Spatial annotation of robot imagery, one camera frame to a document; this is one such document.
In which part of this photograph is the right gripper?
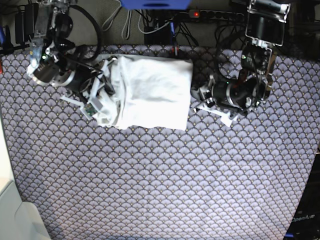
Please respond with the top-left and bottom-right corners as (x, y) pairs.
(60, 58), (118, 119)

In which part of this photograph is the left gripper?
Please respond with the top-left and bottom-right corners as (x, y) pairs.
(190, 74), (240, 127)

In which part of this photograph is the white T-shirt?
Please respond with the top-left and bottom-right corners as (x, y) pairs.
(93, 56), (193, 131)

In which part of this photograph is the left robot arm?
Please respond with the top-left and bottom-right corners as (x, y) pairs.
(191, 0), (292, 127)

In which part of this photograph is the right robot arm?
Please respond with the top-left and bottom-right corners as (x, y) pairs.
(27, 0), (118, 119)

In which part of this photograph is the red clip on cloth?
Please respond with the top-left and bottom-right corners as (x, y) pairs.
(172, 45), (179, 59)

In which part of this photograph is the fan-patterned table cloth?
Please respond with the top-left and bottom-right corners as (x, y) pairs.
(0, 52), (320, 240)

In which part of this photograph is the blue box at top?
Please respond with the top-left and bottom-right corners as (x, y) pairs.
(121, 0), (191, 10)

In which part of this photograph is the black power strip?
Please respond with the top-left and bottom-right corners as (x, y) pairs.
(188, 9), (245, 22)

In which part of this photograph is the black device left background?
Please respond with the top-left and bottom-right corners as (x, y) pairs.
(14, 2), (39, 45)

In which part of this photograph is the white cable loop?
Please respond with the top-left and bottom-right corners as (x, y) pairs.
(121, 9), (132, 40)

